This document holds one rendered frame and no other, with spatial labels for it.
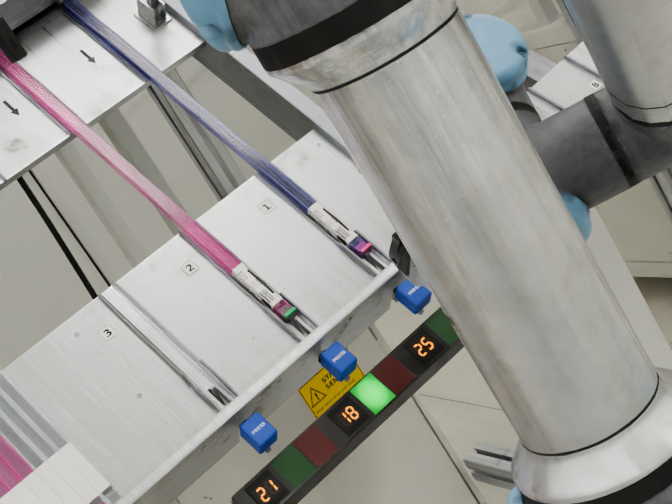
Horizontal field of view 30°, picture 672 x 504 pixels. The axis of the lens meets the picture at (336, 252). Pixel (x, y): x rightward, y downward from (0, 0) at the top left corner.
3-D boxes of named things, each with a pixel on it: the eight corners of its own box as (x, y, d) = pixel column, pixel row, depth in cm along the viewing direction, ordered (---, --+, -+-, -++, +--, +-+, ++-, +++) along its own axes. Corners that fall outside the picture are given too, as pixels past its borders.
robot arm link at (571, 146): (627, 180, 87) (565, 63, 92) (483, 253, 89) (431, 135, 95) (650, 224, 93) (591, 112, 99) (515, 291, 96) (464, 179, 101)
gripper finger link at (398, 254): (397, 285, 120) (404, 235, 113) (385, 275, 121) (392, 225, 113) (430, 256, 122) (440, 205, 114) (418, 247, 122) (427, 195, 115)
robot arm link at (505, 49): (453, 98, 92) (415, 14, 96) (437, 185, 101) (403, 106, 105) (553, 76, 93) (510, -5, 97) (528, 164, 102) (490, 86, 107)
